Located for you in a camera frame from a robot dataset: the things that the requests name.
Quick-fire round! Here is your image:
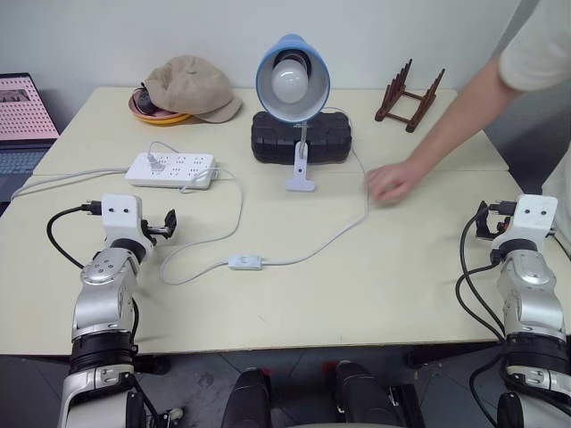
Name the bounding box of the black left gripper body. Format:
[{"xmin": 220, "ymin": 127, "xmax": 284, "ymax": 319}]
[{"xmin": 140, "ymin": 218, "xmax": 170, "ymax": 244}]

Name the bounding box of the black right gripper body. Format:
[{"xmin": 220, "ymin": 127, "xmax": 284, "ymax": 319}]
[{"xmin": 487, "ymin": 210, "xmax": 515, "ymax": 236}]

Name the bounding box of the white cord with switch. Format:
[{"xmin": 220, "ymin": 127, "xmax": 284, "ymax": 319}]
[{"xmin": 149, "ymin": 105, "xmax": 372, "ymax": 286}]

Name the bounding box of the blue clip desk lamp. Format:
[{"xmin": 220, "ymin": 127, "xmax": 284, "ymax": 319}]
[{"xmin": 254, "ymin": 33, "xmax": 333, "ymax": 194}]

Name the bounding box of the person's bare hand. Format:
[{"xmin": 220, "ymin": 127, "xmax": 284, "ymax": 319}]
[{"xmin": 365, "ymin": 160, "xmax": 424, "ymax": 207}]

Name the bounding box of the white power strip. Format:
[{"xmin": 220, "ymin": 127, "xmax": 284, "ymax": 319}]
[{"xmin": 124, "ymin": 152, "xmax": 219, "ymax": 191}]

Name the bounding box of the pink and yellow bowl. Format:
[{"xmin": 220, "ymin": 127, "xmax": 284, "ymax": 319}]
[{"xmin": 128, "ymin": 86, "xmax": 194, "ymax": 127}]

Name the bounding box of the black object in bowl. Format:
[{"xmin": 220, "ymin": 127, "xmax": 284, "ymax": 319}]
[{"xmin": 133, "ymin": 82, "xmax": 156, "ymax": 113}]

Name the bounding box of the brown wooden rack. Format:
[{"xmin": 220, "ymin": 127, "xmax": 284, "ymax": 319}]
[{"xmin": 374, "ymin": 57, "xmax": 447, "ymax": 134}]

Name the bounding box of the beige cap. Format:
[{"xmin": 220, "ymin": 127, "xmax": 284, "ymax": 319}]
[{"xmin": 143, "ymin": 54, "xmax": 244, "ymax": 125}]

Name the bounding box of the black plastic case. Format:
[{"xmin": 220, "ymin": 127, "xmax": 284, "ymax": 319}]
[{"xmin": 249, "ymin": 111, "xmax": 356, "ymax": 167}]

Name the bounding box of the open laptop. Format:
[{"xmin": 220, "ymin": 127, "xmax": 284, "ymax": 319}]
[{"xmin": 0, "ymin": 72, "xmax": 62, "ymax": 202}]

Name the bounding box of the white light bulb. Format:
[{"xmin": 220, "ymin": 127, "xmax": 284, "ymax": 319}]
[{"xmin": 271, "ymin": 62, "xmax": 310, "ymax": 103}]

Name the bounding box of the dark rounded shape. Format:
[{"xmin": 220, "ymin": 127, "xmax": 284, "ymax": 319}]
[
  {"xmin": 333, "ymin": 359, "xmax": 426, "ymax": 428},
  {"xmin": 221, "ymin": 366, "xmax": 274, "ymax": 428}
]

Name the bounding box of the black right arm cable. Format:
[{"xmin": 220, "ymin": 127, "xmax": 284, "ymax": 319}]
[{"xmin": 454, "ymin": 201, "xmax": 518, "ymax": 345}]

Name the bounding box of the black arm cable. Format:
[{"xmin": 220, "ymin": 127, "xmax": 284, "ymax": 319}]
[
  {"xmin": 46, "ymin": 202, "xmax": 105, "ymax": 271},
  {"xmin": 454, "ymin": 201, "xmax": 518, "ymax": 345}
]

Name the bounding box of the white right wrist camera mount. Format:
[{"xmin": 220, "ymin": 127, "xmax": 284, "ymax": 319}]
[{"xmin": 492, "ymin": 193, "xmax": 559, "ymax": 251}]

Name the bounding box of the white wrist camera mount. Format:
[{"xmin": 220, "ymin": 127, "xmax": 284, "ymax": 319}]
[
  {"xmin": 492, "ymin": 193, "xmax": 559, "ymax": 251},
  {"xmin": 101, "ymin": 193, "xmax": 145, "ymax": 245}
]

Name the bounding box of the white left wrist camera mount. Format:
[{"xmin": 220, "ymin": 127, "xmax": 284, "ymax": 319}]
[{"xmin": 101, "ymin": 193, "xmax": 145, "ymax": 245}]

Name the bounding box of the white inline cord switch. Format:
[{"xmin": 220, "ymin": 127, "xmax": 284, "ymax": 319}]
[{"xmin": 228, "ymin": 252, "xmax": 269, "ymax": 271}]

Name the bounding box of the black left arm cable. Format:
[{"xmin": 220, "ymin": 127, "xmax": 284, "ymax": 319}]
[{"xmin": 46, "ymin": 202, "xmax": 105, "ymax": 271}]

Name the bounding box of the white power strip cable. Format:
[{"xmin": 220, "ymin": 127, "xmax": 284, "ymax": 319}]
[{"xmin": 10, "ymin": 166, "xmax": 131, "ymax": 201}]

